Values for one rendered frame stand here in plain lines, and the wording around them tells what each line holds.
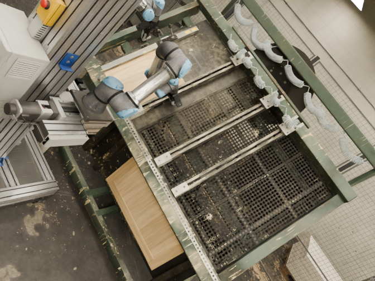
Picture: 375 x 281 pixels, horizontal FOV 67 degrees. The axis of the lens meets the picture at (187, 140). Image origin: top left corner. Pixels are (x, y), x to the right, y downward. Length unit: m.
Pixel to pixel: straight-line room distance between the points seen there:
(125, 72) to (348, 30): 5.53
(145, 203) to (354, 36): 5.84
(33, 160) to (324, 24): 6.33
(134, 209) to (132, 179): 0.26
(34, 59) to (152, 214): 1.53
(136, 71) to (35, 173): 1.15
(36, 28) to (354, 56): 6.32
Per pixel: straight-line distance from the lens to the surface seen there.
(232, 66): 2.59
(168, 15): 2.89
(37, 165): 2.48
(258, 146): 2.31
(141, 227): 2.59
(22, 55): 1.50
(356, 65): 7.06
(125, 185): 2.62
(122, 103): 1.70
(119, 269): 2.57
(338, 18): 7.31
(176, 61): 1.72
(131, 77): 2.54
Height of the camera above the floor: 2.03
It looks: 23 degrees down
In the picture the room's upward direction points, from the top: 52 degrees clockwise
